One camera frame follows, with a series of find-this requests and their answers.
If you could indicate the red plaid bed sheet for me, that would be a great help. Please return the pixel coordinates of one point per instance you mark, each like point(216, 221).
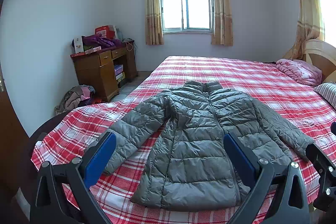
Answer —
point(297, 103)

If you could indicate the white carton on desk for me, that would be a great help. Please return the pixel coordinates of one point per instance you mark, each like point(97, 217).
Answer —
point(77, 43)

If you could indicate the right beige window curtain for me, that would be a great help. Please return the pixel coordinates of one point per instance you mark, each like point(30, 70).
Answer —
point(223, 25)

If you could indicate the clothes pile on floor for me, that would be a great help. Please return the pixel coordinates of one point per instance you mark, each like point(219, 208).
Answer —
point(78, 96)

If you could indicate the boxes inside desk shelf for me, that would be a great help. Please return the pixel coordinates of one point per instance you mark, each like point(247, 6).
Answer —
point(120, 75)

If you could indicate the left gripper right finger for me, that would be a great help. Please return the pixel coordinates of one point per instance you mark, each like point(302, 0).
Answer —
point(289, 204)

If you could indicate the wooden desk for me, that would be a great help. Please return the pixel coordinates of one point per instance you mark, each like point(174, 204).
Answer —
point(97, 69)

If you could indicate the beige curtain by headboard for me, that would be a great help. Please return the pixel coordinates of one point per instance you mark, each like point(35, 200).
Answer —
point(309, 26)

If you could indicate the beige window curtain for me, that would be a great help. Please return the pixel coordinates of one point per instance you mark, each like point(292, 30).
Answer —
point(153, 24)
point(223, 25)

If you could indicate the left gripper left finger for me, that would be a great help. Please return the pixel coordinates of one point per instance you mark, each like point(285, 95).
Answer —
point(63, 191)

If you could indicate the left beige window curtain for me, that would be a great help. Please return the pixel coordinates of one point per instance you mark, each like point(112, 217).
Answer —
point(153, 24)

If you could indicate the striped pillow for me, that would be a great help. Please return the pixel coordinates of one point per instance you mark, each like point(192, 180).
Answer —
point(328, 92)

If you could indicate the grey quilted puffer jacket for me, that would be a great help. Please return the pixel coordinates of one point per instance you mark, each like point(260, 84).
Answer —
point(188, 168)

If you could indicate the purple clothes on desk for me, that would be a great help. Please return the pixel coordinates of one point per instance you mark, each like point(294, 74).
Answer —
point(98, 41)

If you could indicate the wooden headboard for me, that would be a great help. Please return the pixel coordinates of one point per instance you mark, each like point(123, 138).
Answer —
point(323, 56)

